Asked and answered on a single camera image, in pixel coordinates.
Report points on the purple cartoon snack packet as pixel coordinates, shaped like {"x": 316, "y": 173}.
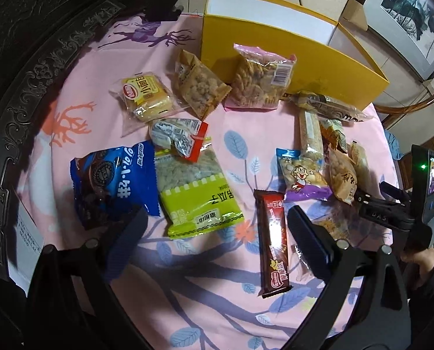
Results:
{"x": 302, "y": 177}

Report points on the person hand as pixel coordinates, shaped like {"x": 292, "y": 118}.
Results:
{"x": 424, "y": 260}

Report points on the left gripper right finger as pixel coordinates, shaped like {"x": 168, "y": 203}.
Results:
{"x": 313, "y": 242}

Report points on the pink patterned tablecloth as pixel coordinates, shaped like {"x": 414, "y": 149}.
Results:
{"x": 195, "y": 279}

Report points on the blue cloth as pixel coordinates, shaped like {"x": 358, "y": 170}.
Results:
{"x": 393, "y": 145}

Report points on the brown nut packet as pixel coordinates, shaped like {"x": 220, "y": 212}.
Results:
{"x": 197, "y": 85}

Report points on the brown chocolate bar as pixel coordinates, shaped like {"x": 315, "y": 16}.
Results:
{"x": 272, "y": 231}

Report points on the pink cookie packet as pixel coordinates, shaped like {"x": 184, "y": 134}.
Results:
{"x": 261, "y": 79}

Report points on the white paper sheet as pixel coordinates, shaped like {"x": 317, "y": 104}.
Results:
{"x": 24, "y": 243}

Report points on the long dark snack bar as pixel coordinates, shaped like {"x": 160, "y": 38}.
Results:
{"x": 326, "y": 106}

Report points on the orange cake packet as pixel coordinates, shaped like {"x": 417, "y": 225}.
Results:
{"x": 358, "y": 156}

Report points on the green melon seed packet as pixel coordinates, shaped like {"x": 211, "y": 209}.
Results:
{"x": 195, "y": 196}

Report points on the kraft peanut packet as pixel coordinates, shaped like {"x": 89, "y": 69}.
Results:
{"x": 342, "y": 176}

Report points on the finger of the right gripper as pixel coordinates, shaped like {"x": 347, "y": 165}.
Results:
{"x": 387, "y": 190}

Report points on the yellow cardboard box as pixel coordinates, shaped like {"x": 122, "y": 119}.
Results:
{"x": 330, "y": 61}

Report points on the yellow small bread packet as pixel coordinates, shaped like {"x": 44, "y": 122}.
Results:
{"x": 143, "y": 99}

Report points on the orange bread packet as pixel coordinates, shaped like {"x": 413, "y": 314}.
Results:
{"x": 335, "y": 222}

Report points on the green brown seed packet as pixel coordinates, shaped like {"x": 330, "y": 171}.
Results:
{"x": 332, "y": 131}

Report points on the rice cracker bar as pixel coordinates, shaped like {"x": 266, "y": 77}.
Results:
{"x": 310, "y": 136}

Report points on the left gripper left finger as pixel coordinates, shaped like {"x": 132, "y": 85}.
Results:
{"x": 120, "y": 241}

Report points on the framed lotus painting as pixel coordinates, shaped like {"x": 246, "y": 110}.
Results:
{"x": 408, "y": 27}

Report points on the white red candy packet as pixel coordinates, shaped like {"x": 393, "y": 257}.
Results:
{"x": 183, "y": 136}

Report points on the wooden chair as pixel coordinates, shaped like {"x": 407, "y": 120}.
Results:
{"x": 413, "y": 125}

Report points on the blue oreo packet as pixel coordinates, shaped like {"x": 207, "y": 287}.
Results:
{"x": 113, "y": 184}

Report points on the dark carved wooden furniture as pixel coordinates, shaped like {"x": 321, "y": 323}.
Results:
{"x": 39, "y": 42}

